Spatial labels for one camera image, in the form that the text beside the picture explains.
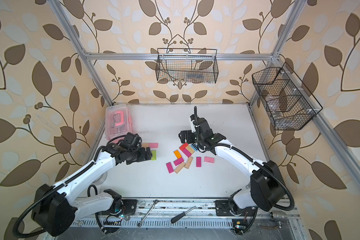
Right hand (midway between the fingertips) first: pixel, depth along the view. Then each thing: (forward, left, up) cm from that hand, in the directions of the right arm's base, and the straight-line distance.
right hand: (186, 134), depth 84 cm
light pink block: (+3, +22, -15) cm, 27 cm away
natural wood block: (-13, +5, -16) cm, 21 cm away
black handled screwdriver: (-37, +4, -15) cm, 40 cm away
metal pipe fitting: (-39, -42, -13) cm, 59 cm away
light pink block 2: (-8, -14, -16) cm, 23 cm away
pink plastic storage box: (+17, +45, -5) cm, 48 cm away
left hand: (-9, +24, -5) cm, 26 cm away
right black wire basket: (+11, -58, +11) cm, 60 cm away
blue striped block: (0, -6, -15) cm, 16 cm away
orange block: (-4, +6, -16) cm, 17 cm away
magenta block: (-3, 0, -16) cm, 16 cm away
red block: (+1, +2, -15) cm, 15 cm away
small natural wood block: (-1, -2, -14) cm, 15 cm away
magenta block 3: (-13, +11, -16) cm, 23 cm away
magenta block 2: (-9, +5, -16) cm, 19 cm away
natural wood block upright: (-10, -1, -16) cm, 19 cm away
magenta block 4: (-10, -7, -16) cm, 20 cm away
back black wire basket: (+41, -3, +19) cm, 45 cm away
